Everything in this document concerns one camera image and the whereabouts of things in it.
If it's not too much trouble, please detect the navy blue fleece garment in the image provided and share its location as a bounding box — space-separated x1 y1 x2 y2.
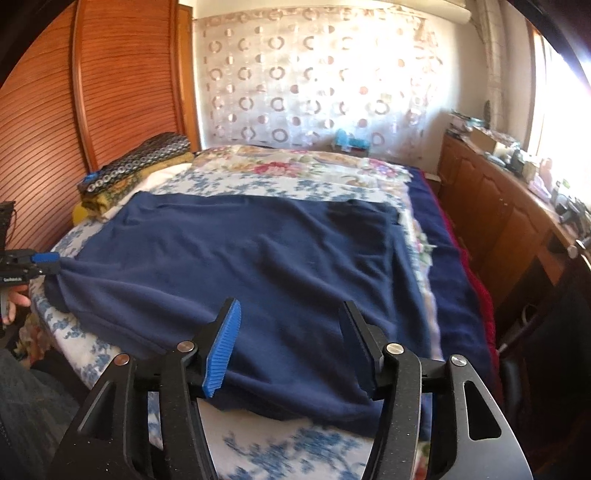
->
45 192 431 436

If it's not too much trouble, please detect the person's left hand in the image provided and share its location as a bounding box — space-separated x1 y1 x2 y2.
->
1 285 31 325

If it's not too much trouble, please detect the yellow patterned folded cloth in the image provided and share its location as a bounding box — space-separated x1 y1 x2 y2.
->
71 152 194 226

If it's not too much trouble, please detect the colourful floral navy-edged blanket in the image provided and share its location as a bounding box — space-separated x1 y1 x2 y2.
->
187 146 498 479

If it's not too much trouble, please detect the blue floral white bedsheet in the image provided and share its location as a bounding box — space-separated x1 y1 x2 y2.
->
32 168 415 479

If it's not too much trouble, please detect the black circle-patterned folded cloth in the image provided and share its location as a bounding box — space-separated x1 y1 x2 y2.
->
77 132 191 194

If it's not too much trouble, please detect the long wooden sideboard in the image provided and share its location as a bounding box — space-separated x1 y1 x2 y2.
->
438 134 575 308

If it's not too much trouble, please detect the wooden louvred wardrobe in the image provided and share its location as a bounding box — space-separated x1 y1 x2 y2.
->
1 1 200 251

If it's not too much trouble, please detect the turquoise item by curtain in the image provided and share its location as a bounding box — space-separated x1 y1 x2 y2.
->
332 129 370 156

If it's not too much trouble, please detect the cardboard box on sideboard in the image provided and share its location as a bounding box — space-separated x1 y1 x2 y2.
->
469 127 507 156

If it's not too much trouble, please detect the sheer circle-patterned curtain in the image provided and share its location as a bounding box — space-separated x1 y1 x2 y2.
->
194 6 444 162

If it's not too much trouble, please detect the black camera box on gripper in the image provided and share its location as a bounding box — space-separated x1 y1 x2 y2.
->
0 201 15 253

